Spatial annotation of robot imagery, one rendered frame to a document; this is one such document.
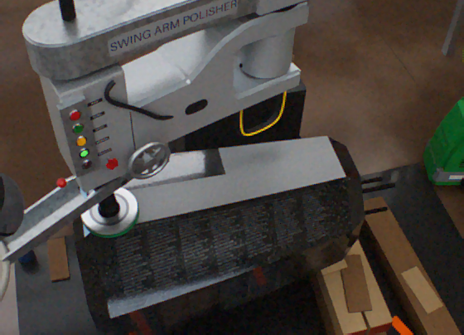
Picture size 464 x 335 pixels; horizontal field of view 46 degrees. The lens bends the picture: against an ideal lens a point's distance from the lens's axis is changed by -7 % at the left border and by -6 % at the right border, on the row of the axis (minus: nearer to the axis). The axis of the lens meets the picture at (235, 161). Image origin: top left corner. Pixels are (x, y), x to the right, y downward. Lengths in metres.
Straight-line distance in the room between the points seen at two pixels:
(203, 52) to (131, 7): 0.32
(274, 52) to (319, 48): 2.32
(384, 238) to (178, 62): 1.63
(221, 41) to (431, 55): 2.88
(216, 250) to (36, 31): 1.09
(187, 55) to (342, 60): 2.47
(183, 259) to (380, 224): 1.26
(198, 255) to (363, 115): 1.92
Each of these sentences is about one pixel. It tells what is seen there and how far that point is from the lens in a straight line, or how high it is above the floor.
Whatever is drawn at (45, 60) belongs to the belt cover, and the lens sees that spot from 1.50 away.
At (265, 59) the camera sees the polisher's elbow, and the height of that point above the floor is 1.34.
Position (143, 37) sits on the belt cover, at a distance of 1.54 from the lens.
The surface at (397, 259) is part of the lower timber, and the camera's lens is 2.96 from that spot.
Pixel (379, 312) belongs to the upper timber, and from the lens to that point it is 2.65.
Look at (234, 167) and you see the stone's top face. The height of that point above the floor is 0.82.
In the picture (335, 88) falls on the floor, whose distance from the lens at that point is 3.91.
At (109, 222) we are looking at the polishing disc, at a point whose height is 0.85.
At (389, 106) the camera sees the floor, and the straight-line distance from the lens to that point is 3.88.
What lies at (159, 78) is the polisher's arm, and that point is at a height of 1.39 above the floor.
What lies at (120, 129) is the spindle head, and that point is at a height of 1.33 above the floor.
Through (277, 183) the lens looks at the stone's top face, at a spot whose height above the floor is 0.82.
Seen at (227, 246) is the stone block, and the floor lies 0.71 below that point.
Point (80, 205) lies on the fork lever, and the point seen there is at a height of 1.02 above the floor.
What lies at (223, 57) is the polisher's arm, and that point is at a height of 1.44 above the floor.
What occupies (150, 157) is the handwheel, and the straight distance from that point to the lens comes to 1.77.
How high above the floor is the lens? 2.54
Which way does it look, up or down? 49 degrees down
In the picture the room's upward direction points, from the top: 3 degrees clockwise
